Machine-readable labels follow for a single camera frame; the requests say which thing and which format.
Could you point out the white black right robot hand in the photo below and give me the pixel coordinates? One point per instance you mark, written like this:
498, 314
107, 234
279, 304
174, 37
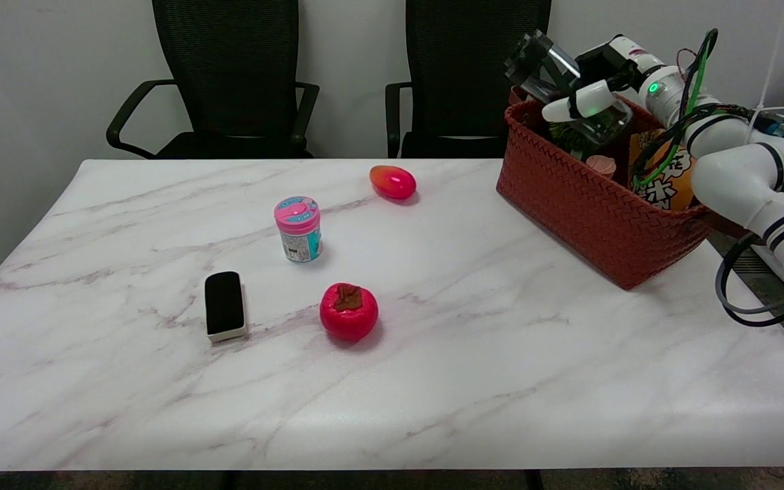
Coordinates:
599, 71

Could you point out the black transparent water bottle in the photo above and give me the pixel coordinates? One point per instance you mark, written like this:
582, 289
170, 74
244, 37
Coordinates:
542, 64

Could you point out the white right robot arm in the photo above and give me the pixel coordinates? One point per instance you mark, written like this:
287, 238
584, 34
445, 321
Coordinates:
746, 170

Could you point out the red woven basket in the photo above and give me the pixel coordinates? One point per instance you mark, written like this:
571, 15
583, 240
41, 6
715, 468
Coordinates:
596, 218

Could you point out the green spiky ball plant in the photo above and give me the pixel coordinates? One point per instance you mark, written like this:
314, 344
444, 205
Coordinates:
569, 139

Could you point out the small pink pot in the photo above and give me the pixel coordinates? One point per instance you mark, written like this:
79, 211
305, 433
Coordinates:
601, 165

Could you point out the orange popcorn box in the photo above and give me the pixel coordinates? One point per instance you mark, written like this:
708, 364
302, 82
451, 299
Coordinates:
674, 187

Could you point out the black mesh office chair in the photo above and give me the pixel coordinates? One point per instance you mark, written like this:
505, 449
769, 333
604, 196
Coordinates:
229, 68
460, 54

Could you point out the white zip tie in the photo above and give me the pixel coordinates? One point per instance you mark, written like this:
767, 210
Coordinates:
770, 82

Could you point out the red toy mango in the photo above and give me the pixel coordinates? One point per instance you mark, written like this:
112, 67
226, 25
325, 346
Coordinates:
393, 182

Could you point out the pink lid gum jar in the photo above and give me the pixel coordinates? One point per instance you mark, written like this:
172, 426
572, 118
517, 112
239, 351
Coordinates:
299, 228

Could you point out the red toy persimmon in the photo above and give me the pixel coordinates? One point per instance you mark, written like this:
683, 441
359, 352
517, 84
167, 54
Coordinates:
348, 316

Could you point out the black whiteboard eraser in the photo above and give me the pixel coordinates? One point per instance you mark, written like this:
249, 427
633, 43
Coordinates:
224, 305

